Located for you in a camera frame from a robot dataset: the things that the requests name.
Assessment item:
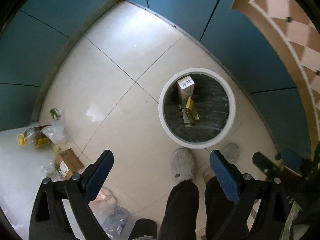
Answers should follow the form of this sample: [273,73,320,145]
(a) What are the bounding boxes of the right grey slipper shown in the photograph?
[202,142,240,183]

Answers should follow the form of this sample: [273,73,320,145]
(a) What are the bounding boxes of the white carton in bin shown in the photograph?
[177,75,195,107]

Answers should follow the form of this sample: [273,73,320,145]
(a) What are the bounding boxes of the yellow capped oil bottle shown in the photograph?
[17,125,52,148]

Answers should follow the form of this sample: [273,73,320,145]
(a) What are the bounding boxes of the left grey slipper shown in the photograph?
[170,148,196,185]

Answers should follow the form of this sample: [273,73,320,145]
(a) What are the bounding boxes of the black trouser leg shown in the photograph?
[204,172,235,239]
[158,180,199,239]

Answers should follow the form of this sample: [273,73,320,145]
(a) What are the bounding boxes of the left black trouser leg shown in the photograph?
[158,180,199,239]

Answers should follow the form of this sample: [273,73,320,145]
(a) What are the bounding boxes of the checkered tablecloth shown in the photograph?
[232,0,319,151]

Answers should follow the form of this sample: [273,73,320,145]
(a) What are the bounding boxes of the crumpled wrapper in bin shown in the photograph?
[181,108,191,124]

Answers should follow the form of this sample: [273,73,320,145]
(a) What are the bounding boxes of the bag of pink eggs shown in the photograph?
[89,187,117,213]

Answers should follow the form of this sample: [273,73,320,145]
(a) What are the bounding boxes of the green vegetable scrap on floor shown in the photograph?
[49,108,61,120]

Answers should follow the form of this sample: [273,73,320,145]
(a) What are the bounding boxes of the grey slipper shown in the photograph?
[202,142,240,183]
[170,148,196,185]

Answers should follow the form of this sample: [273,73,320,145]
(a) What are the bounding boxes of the yellow packet in bin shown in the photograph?
[185,96,199,123]

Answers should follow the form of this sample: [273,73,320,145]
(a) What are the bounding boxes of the clear plastic bag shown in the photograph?
[42,110,69,144]

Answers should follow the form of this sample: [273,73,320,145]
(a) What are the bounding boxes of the brown cardboard box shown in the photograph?
[54,148,84,180]

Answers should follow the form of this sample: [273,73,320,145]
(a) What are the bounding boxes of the blue kitchen base cabinets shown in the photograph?
[1,0,316,153]

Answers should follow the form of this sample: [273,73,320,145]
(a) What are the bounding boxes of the right black trouser leg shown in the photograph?
[204,172,235,239]

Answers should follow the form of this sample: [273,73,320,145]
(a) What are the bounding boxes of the white round trash bin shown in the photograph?
[158,68,236,149]

